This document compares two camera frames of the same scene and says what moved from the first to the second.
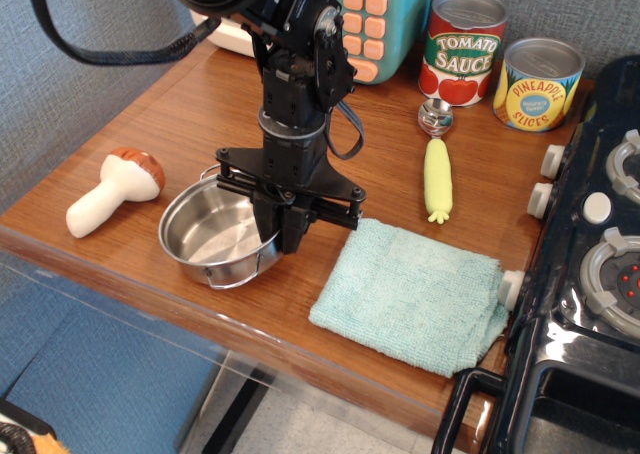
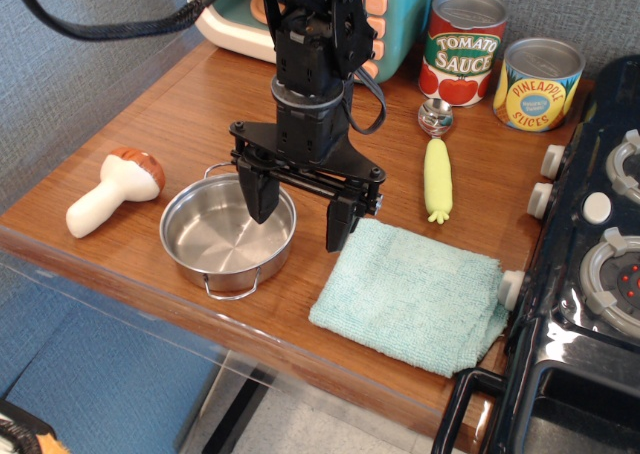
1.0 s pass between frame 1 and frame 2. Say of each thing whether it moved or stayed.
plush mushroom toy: stayed
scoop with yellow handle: stayed
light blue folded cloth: stayed
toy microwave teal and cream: stayed
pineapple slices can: stayed
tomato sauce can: stayed
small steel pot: moved
